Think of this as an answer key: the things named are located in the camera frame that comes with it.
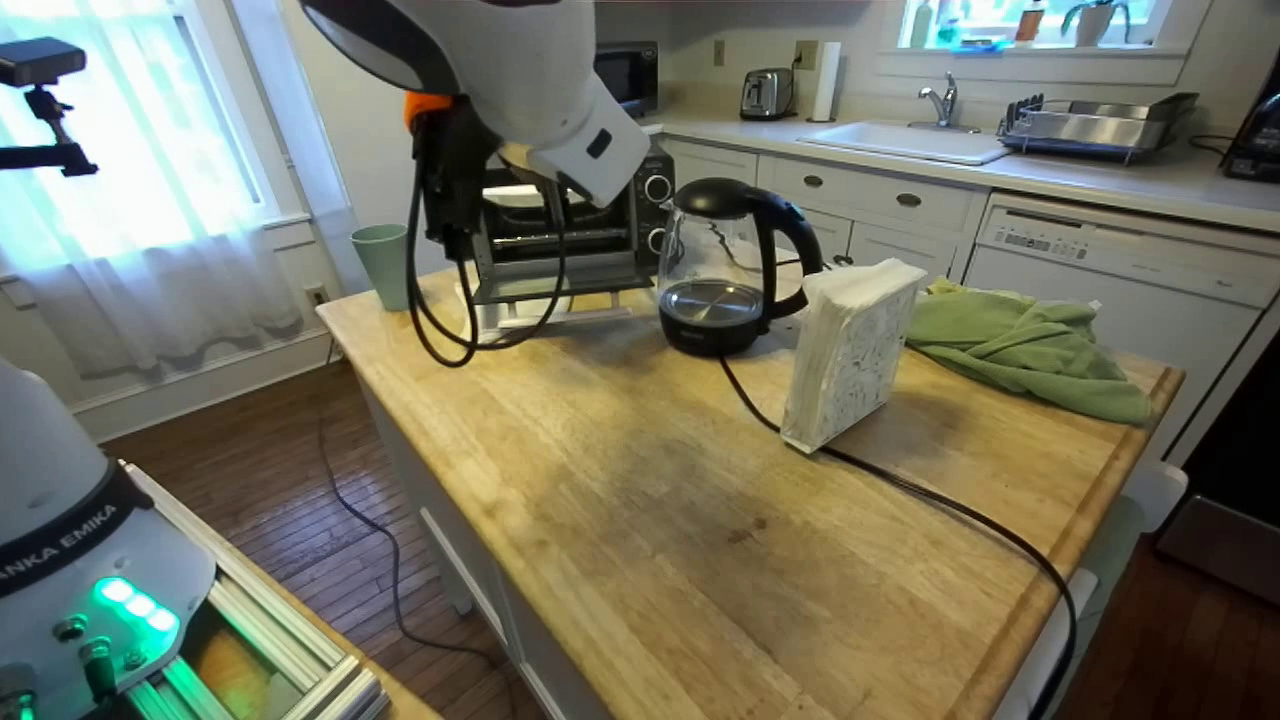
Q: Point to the green cloth towel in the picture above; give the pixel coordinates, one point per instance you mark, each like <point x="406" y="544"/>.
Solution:
<point x="1025" y="346"/>

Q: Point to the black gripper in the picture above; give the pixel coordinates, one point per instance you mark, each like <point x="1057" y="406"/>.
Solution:
<point x="463" y="174"/>

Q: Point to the silver dish rack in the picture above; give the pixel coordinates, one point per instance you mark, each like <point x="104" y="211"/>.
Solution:
<point x="1095" y="126"/>

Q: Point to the black camera on stand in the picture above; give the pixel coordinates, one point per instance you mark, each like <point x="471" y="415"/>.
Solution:
<point x="42" y="66"/>

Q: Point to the potted windowsill plant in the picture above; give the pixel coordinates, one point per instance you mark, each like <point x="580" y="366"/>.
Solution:
<point x="1099" y="23"/>

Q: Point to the silver bread toaster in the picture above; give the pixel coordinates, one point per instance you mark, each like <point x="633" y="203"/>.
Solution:
<point x="769" y="92"/>

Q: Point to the black glass electric kettle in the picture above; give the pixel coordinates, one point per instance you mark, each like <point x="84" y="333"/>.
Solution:
<point x="726" y="312"/>

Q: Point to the black coffee maker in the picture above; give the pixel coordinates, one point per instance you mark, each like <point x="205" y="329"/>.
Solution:
<point x="1258" y="132"/>

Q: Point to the black kitchen stove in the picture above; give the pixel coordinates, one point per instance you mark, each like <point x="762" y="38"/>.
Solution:
<point x="1232" y="466"/>

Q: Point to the white kitchen sink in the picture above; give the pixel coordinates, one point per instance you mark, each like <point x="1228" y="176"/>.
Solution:
<point x="905" y="140"/>

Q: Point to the black silver toaster oven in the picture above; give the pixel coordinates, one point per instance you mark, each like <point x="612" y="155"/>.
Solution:
<point x="603" y="241"/>

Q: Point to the white wall outlet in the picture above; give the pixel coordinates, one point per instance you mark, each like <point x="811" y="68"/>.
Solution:
<point x="807" y="53"/>

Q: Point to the black microwave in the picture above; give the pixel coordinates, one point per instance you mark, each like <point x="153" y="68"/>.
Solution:
<point x="624" y="76"/>

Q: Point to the pale green plastic cup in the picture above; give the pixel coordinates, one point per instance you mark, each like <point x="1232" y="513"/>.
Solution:
<point x="384" y="264"/>

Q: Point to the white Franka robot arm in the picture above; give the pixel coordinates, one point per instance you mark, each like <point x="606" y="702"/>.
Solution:
<point x="504" y="53"/>

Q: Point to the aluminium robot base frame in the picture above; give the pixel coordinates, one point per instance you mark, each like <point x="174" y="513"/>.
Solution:
<point x="267" y="641"/>

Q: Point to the white sheer curtain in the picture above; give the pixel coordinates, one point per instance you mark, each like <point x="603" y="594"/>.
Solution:
<point x="123" y="252"/>

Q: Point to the white kitchen cabinets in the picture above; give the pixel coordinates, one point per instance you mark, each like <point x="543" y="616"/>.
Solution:
<point x="866" y="207"/>

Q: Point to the chrome kitchen faucet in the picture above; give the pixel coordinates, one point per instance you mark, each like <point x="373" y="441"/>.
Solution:
<point x="947" y="107"/>

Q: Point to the white dishwasher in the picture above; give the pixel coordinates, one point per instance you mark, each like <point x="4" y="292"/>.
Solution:
<point x="1132" y="274"/>

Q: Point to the white paper towel roll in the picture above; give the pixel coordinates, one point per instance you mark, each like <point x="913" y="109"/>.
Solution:
<point x="825" y="83"/>

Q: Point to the white rectangular foam block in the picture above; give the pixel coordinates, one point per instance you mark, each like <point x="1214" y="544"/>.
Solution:
<point x="855" y="354"/>

